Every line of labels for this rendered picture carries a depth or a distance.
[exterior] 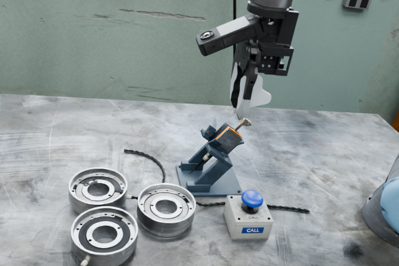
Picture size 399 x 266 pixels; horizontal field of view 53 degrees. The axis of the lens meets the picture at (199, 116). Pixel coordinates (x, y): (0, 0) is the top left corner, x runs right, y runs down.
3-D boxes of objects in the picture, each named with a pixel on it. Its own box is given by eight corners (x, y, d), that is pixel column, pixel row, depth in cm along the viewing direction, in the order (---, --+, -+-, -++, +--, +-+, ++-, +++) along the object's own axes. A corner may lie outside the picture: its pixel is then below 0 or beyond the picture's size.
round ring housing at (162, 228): (151, 247, 67) (154, 230, 66) (126, 208, 75) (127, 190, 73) (203, 229, 73) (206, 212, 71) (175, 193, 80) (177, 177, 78)
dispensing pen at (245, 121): (181, 164, 84) (237, 109, 80) (195, 174, 86) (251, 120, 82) (182, 171, 82) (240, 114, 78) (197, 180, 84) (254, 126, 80)
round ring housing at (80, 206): (61, 218, 70) (61, 200, 68) (76, 180, 79) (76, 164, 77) (122, 224, 71) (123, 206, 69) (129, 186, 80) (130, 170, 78)
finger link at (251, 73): (253, 102, 71) (261, 53, 68) (245, 101, 71) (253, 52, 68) (245, 94, 75) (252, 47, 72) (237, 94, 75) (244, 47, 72)
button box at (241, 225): (231, 240, 72) (236, 220, 69) (222, 212, 78) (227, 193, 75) (274, 240, 73) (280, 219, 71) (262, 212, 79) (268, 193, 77)
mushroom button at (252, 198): (240, 224, 72) (245, 202, 70) (234, 208, 75) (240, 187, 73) (260, 223, 73) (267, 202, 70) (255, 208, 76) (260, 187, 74)
